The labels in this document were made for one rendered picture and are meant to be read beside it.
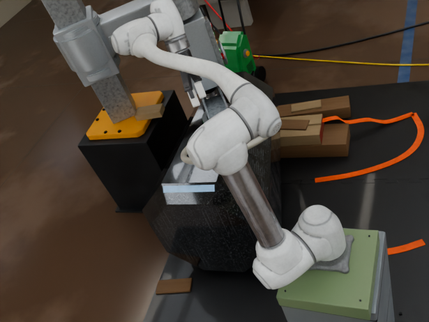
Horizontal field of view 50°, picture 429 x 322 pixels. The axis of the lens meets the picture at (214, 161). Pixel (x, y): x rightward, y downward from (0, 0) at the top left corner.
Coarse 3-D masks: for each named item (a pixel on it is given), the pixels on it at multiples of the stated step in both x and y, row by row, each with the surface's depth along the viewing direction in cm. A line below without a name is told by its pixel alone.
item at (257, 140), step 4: (252, 140) 197; (256, 140) 197; (260, 140) 198; (264, 140) 199; (248, 144) 196; (252, 144) 196; (256, 144) 197; (184, 148) 225; (248, 148) 196; (184, 152) 220; (184, 156) 213; (184, 160) 210; (188, 160) 206
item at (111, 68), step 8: (88, 8) 301; (88, 16) 291; (96, 16) 296; (72, 24) 289; (80, 24) 287; (88, 24) 288; (56, 32) 288; (64, 32) 287; (72, 32) 287; (80, 32) 288; (96, 32) 292; (104, 48) 299; (72, 64) 301; (112, 64) 307; (80, 72) 306; (88, 72) 307; (96, 72) 307; (104, 72) 307; (112, 72) 311; (88, 80) 310; (96, 80) 312
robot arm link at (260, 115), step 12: (252, 84) 155; (240, 96) 151; (252, 96) 149; (264, 96) 150; (240, 108) 147; (252, 108) 147; (264, 108) 147; (252, 120) 146; (264, 120) 146; (276, 120) 146; (252, 132) 147; (264, 132) 147; (276, 132) 151
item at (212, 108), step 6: (216, 96) 267; (222, 96) 257; (204, 102) 258; (210, 102) 264; (216, 102) 262; (222, 102) 260; (210, 108) 260; (216, 108) 258; (222, 108) 256; (210, 114) 255
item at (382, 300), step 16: (384, 240) 201; (384, 256) 201; (384, 272) 203; (384, 288) 204; (384, 304) 206; (288, 320) 208; (304, 320) 203; (320, 320) 197; (336, 320) 193; (352, 320) 188; (368, 320) 184; (384, 320) 207
